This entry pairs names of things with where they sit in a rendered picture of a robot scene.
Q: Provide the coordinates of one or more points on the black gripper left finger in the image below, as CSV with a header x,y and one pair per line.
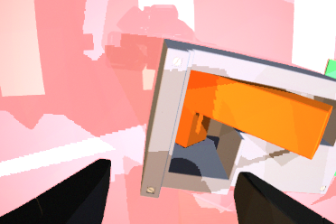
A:
x,y
80,199

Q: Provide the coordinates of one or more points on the orange l-shaped part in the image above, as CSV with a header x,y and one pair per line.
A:
x,y
278,116

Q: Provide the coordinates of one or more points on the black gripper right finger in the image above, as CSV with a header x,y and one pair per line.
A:
x,y
258,202

